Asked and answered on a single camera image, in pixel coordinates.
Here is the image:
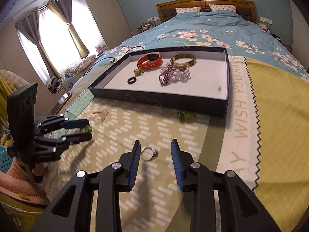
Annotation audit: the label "silver ring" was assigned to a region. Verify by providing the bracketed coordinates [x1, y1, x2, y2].
[140, 147, 159, 162]

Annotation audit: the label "maroon beaded bracelet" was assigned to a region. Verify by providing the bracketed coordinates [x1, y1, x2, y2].
[158, 62, 187, 87]

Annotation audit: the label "orange smart watch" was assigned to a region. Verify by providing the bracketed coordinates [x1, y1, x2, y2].
[137, 52, 163, 71]

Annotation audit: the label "clear crystal bead bracelet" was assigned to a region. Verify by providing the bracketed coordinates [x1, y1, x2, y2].
[165, 62, 191, 81]

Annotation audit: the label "green crystal gold ring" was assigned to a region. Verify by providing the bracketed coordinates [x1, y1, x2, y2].
[175, 110, 196, 122]

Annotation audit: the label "tortoiseshell bangle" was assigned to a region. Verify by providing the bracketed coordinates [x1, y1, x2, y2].
[170, 53, 197, 68]

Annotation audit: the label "pink sleeve forearm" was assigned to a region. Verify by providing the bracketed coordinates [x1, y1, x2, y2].
[1, 159, 50, 205]

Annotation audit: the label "left hand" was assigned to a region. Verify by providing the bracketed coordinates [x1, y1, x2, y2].
[32, 163, 47, 177]

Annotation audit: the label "clothes on window seat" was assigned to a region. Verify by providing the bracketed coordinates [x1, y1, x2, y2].
[45, 55, 97, 95]

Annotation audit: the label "patterned blanket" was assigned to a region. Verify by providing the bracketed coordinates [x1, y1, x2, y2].
[43, 57, 308, 231]

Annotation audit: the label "left curtain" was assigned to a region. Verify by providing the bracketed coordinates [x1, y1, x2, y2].
[15, 7, 61, 78]

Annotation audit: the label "curtain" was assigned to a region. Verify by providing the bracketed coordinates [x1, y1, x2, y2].
[15, 7, 61, 78]
[47, 0, 90, 58]

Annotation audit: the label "right curtain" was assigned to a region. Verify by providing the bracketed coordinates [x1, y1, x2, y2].
[47, 0, 90, 58]

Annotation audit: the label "navy shallow box tray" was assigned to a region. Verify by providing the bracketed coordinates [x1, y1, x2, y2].
[89, 46, 230, 117]

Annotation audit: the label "wooden headboard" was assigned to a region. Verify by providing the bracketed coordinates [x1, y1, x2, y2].
[156, 0, 257, 23]

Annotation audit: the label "left patterned pillow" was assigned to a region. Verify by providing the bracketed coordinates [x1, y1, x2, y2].
[175, 6, 201, 15]

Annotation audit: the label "patterned pillow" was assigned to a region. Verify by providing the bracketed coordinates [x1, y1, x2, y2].
[175, 6, 201, 15]
[209, 4, 237, 13]

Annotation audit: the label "blue floral duvet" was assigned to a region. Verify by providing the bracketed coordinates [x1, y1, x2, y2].
[103, 10, 308, 81]

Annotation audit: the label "right patterned pillow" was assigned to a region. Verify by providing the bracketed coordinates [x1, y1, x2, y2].
[209, 4, 237, 13]

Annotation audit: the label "black charging cable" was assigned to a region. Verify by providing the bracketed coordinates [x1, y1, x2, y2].
[83, 45, 146, 78]

